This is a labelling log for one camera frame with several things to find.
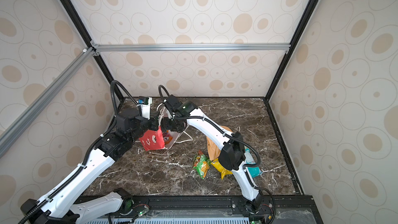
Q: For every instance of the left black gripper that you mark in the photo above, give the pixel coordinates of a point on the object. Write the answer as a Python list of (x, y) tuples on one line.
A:
[(155, 123)]

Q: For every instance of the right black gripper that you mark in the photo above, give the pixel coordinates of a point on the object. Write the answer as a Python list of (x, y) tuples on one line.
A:
[(165, 125)]

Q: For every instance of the red white paper gift bag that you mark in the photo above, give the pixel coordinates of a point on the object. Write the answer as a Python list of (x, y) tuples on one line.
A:
[(160, 137)]

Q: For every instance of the brown snack packet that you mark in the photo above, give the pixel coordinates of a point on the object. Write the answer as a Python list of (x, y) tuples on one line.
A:
[(216, 140)]

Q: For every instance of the green small snack packet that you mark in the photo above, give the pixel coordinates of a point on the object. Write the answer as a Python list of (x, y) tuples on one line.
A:
[(201, 164)]

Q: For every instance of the yellow snack packet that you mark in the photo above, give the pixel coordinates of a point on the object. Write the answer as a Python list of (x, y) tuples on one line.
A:
[(217, 165)]

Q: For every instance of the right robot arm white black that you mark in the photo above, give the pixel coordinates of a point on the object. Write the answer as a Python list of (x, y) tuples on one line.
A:
[(231, 145)]

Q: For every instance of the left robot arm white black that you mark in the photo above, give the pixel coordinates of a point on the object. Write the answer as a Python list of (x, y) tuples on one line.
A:
[(59, 205)]

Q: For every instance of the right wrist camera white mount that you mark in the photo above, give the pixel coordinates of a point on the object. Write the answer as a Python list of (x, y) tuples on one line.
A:
[(172, 105)]

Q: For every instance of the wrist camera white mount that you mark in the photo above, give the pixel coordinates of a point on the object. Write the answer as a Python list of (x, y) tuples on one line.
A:
[(172, 105), (144, 103)]

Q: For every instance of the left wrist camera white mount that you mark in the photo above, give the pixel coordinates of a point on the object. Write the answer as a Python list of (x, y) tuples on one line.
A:
[(144, 103)]

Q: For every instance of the horizontal aluminium frame bar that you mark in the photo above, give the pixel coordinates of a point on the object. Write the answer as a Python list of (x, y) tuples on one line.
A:
[(192, 47)]

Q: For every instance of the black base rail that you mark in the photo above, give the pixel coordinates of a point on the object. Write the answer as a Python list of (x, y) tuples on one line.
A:
[(215, 210)]

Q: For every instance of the left slanted aluminium frame bar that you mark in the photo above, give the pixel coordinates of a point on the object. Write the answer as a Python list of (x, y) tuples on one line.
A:
[(18, 127)]

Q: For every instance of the left black corner post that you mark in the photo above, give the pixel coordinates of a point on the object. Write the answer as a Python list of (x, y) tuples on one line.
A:
[(81, 28)]

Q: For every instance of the black corner post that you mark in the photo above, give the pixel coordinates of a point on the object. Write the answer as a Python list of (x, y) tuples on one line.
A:
[(81, 28), (302, 24)]

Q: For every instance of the right black corner post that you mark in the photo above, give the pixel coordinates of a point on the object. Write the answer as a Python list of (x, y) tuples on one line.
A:
[(302, 24)]

